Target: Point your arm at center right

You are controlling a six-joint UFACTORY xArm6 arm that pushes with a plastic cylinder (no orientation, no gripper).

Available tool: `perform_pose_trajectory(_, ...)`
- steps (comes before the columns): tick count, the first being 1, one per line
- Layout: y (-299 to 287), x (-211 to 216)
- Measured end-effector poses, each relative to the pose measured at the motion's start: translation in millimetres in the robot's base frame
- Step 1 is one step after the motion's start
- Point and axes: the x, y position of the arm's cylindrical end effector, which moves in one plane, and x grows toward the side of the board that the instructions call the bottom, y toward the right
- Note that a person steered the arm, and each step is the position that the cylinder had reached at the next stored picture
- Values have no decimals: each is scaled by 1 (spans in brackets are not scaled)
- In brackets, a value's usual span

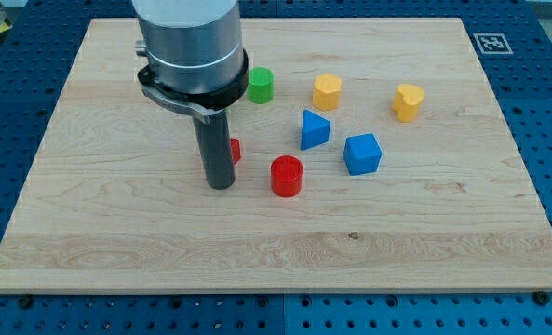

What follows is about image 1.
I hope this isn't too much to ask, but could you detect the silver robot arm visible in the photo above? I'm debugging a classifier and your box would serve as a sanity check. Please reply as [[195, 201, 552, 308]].
[[132, 0, 249, 125]]

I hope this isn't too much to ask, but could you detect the red cylinder block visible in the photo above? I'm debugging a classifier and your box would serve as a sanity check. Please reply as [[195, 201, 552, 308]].
[[270, 155, 303, 197]]

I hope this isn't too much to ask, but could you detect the red block behind rod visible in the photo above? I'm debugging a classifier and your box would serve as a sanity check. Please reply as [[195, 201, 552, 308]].
[[230, 138, 242, 165]]

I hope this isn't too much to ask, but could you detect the blue triangle block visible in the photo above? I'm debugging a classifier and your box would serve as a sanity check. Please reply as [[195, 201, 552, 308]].
[[300, 110, 331, 150]]

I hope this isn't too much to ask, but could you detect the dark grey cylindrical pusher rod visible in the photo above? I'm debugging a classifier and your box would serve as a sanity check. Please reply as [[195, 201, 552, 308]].
[[193, 110, 235, 190]]

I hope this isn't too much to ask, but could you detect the green cylinder block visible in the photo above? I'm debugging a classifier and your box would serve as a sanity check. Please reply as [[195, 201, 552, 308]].
[[248, 67, 275, 104]]

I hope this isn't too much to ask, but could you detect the blue cube block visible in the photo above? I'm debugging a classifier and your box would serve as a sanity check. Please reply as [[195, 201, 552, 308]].
[[343, 133, 383, 176]]

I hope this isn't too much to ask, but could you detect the yellow hexagon block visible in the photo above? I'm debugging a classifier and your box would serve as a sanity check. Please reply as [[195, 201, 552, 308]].
[[312, 74, 343, 111]]

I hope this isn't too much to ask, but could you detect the wooden board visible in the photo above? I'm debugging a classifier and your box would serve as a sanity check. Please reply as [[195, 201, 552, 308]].
[[0, 18, 552, 295]]

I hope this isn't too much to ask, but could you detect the yellow heart block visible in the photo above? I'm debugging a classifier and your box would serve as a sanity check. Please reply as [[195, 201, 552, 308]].
[[392, 84, 425, 123]]

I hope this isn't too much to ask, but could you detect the white fiducial marker tag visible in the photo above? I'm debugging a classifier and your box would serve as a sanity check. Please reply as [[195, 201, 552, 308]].
[[474, 33, 513, 55]]

